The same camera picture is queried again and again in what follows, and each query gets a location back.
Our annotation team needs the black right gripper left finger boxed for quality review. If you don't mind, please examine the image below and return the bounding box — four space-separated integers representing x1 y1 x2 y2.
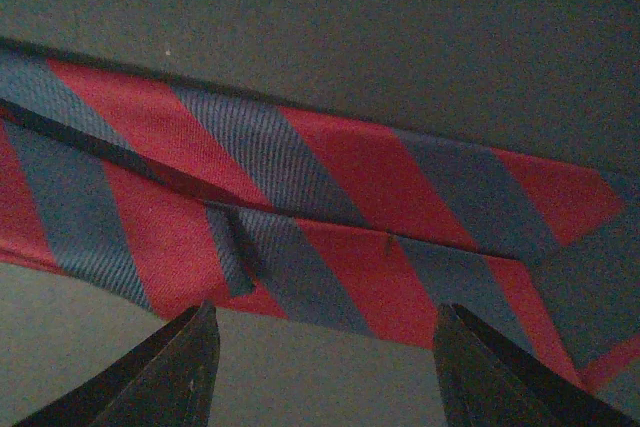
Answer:
16 301 220 426

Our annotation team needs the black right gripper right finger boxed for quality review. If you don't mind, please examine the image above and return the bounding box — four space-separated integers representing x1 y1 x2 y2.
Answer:
434 304 635 426

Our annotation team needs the red navy striped tie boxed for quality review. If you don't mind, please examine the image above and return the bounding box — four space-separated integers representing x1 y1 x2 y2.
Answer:
1 49 639 392

